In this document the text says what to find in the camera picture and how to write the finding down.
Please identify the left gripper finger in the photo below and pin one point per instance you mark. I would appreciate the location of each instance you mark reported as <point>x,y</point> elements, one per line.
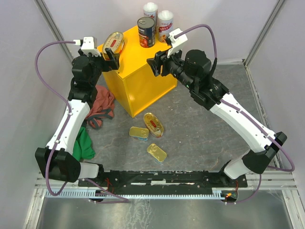
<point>113,61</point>
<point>107,52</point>

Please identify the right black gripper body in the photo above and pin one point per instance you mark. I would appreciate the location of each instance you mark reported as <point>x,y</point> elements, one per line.
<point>176,67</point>

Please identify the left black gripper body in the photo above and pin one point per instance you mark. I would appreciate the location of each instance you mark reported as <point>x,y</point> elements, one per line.
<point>99,65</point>

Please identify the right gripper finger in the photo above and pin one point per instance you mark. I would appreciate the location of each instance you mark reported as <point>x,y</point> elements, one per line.
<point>154,65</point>
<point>160,58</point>

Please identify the oval gold fish tin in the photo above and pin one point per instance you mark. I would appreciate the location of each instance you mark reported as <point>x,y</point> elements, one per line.
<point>115,42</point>

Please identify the round dark can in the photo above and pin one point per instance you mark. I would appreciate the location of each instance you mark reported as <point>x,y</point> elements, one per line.
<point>146,30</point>

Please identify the white porridge can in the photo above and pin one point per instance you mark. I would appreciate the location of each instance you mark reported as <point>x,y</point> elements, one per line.
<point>150,9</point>
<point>165,24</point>

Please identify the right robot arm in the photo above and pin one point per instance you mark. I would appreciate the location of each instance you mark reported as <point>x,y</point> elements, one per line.
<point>263,143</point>

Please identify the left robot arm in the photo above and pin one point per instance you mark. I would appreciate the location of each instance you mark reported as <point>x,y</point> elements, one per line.
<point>55,160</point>

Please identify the yellow wooden cabinet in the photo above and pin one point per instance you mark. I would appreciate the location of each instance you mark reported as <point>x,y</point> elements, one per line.
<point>134,85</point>

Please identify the red cloth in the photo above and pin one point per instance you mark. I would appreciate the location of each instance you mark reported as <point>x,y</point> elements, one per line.
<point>103,107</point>

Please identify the rectangular gold tin middle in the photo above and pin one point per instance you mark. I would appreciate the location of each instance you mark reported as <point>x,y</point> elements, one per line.
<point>139,133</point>

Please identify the rectangular gold tin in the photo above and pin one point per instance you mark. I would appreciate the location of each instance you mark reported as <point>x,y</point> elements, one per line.
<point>157,153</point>
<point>139,133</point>

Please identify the green cloth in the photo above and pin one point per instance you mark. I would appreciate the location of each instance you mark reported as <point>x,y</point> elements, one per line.
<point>83,146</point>

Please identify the rectangular gold tin front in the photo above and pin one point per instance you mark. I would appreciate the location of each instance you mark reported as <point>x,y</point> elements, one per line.
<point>157,153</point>

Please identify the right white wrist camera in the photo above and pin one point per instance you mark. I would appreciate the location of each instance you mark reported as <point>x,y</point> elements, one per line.
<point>176,43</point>

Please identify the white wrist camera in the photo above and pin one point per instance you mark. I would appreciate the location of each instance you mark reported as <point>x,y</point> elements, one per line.
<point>88,46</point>
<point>176,43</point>

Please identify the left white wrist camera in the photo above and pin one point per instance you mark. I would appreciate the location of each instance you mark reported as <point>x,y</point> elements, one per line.
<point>88,46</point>

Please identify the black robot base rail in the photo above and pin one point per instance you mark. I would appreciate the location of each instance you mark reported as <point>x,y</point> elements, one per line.
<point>115,179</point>

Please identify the slotted cable duct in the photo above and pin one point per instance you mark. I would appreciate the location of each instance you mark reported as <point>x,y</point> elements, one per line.
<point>147,192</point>

